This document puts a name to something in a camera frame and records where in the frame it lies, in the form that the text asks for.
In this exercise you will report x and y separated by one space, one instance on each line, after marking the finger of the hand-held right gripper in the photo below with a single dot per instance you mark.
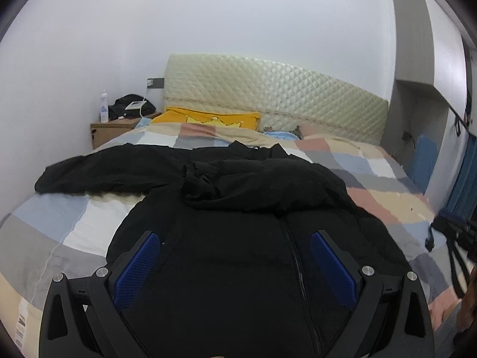
457 272

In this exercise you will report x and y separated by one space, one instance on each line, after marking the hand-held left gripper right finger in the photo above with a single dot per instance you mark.
334 273

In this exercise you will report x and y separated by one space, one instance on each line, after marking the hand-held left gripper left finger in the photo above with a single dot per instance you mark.
135 270

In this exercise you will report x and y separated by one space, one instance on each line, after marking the black zip jacket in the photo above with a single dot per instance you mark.
231 253

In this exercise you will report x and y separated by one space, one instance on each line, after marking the dark blue hanging cloth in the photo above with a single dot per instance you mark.
464 182

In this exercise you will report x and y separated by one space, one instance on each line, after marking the light blue panel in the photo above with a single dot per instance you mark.
424 164

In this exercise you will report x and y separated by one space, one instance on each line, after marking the patchwork checked duvet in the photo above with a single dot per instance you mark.
372 166

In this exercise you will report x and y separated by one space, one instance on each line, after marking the white care label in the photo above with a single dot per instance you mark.
21 320

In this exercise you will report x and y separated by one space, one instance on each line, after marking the wooden nightstand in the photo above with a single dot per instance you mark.
110 130

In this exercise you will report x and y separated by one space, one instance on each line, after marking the light blue pillow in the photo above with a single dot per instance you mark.
277 135

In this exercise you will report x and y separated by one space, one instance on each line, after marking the black bag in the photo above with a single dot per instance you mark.
121 108

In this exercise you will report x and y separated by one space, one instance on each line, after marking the white plastic bottle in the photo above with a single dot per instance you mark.
103 110

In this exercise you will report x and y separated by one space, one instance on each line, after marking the white flat device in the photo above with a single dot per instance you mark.
135 105

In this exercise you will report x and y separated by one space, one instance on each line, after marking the yellow pillow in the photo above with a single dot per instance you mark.
208 117

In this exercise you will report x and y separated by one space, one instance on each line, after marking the cream quilted headboard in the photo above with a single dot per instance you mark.
283 93

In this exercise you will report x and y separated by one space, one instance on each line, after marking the grey and white wardrobe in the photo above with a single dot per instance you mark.
421 37

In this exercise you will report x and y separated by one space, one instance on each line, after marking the grey wall switch panel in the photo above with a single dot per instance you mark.
155 82

